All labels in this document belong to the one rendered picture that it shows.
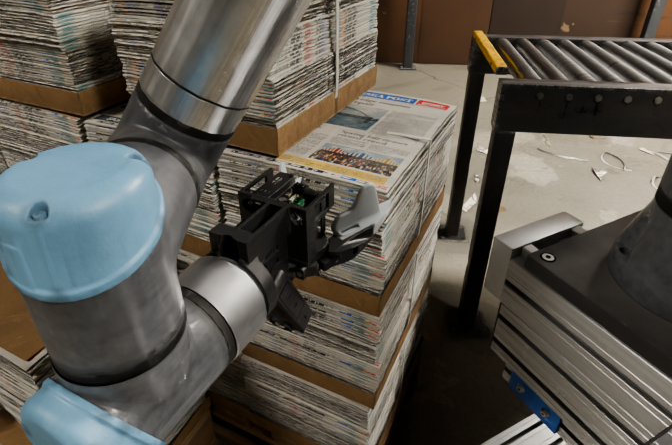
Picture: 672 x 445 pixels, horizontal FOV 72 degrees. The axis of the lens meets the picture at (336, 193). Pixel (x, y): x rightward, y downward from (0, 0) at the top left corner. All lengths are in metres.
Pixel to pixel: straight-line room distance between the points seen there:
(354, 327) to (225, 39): 0.58
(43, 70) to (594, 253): 0.88
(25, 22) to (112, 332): 0.74
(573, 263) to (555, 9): 4.01
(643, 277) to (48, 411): 0.48
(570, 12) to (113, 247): 4.42
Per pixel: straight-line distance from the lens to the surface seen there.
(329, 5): 0.77
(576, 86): 1.23
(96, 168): 0.25
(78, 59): 0.92
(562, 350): 0.64
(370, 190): 0.46
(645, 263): 0.53
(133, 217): 0.24
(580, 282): 0.53
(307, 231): 0.40
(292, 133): 0.70
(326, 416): 1.00
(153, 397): 0.31
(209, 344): 0.33
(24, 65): 1.00
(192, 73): 0.31
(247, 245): 0.35
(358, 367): 0.85
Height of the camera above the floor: 1.13
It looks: 31 degrees down
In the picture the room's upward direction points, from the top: straight up
